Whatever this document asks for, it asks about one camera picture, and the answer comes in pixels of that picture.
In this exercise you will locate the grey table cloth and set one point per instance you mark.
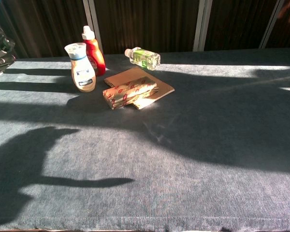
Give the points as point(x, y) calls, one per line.
point(159, 157)

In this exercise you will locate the white frame post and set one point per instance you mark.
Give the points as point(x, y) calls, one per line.
point(93, 21)
point(271, 24)
point(203, 24)

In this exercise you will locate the clear plastic bottle green label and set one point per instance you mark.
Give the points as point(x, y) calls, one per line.
point(145, 58)

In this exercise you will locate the black bag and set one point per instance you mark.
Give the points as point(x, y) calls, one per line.
point(1, 48)

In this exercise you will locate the red ketchup squeeze bottle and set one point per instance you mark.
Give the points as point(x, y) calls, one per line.
point(94, 55)

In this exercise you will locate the brown spiral notebook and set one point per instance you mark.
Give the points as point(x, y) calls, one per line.
point(137, 73)

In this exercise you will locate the folded paper packet red print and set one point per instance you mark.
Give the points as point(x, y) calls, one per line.
point(128, 93)

